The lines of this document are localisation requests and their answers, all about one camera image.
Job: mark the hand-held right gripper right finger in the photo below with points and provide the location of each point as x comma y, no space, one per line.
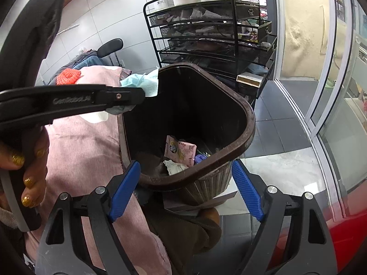
246,189

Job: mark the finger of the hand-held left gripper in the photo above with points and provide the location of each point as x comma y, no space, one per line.
126,96

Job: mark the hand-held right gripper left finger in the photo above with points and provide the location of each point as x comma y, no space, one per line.
123,189

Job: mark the blue face mask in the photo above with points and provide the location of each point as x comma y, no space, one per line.
143,81

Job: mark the orange foam fruit net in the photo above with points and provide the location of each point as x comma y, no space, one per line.
68,76

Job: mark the dark brown trash bin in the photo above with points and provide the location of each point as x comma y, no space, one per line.
186,108

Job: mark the pink snack wrapper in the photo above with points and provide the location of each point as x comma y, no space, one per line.
180,150

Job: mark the person's left hand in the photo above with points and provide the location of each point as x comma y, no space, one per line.
40,163

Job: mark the black chair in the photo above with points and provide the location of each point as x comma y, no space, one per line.
110,47

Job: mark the pink polka dot blanket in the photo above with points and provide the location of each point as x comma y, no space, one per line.
83,154

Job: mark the blue covered massage bed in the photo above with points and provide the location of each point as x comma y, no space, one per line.
84,61

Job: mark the dark brown cloth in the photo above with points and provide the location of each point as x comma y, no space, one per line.
183,235

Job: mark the white cardboard box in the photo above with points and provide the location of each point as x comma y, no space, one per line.
251,81

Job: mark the red glossy object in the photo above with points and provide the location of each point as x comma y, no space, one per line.
344,235

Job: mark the glass sliding door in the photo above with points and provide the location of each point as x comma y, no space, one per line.
329,77

